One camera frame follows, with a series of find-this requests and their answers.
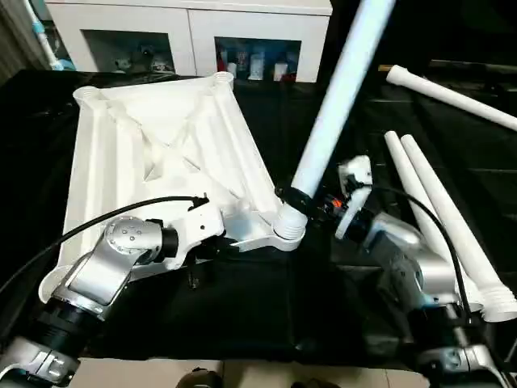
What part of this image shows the white plastic table leg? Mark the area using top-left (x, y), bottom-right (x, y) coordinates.
top-left (383, 130), bottom-right (487, 314)
top-left (273, 0), bottom-right (397, 245)
top-left (399, 133), bottom-right (517, 323)
top-left (385, 65), bottom-right (517, 133)

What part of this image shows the white plastic table top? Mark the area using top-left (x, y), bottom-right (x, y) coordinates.
top-left (40, 71), bottom-right (308, 305)

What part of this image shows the black work mat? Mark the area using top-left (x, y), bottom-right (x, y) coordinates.
top-left (0, 32), bottom-right (517, 373)

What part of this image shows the white cabinet with glass doors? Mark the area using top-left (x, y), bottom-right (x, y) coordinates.
top-left (44, 0), bottom-right (334, 84)

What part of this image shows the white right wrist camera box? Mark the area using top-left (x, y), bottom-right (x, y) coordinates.
top-left (334, 155), bottom-right (375, 240)

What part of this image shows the black left wrist camera cable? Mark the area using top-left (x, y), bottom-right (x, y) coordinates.
top-left (0, 196), bottom-right (211, 293)

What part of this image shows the white teal mop handle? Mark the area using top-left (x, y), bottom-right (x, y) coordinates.
top-left (24, 0), bottom-right (64, 72)

